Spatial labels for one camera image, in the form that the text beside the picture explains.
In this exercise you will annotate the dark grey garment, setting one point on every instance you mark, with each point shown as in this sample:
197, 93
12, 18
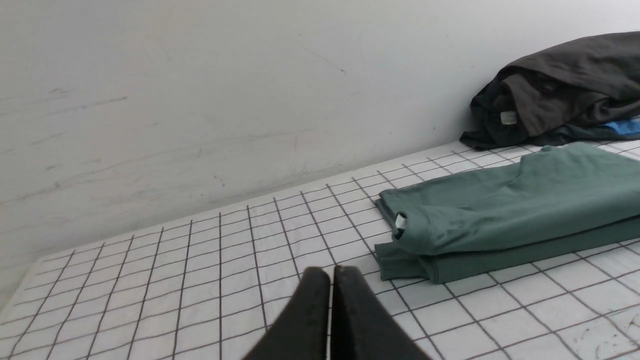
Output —
584, 82

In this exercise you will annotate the dark green black garment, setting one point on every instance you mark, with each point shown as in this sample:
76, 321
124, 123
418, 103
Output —
494, 136

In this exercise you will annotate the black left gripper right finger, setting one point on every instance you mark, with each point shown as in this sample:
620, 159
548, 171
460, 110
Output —
361, 328

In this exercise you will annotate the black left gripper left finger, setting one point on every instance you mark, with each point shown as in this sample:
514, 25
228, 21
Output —
300, 332

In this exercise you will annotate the green long sleeve shirt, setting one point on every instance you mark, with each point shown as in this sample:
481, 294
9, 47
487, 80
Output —
556, 201

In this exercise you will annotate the blue garment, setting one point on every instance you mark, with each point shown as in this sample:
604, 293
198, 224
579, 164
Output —
627, 128

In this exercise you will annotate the white grid pattern table cover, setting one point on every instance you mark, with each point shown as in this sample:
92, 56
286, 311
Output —
209, 287

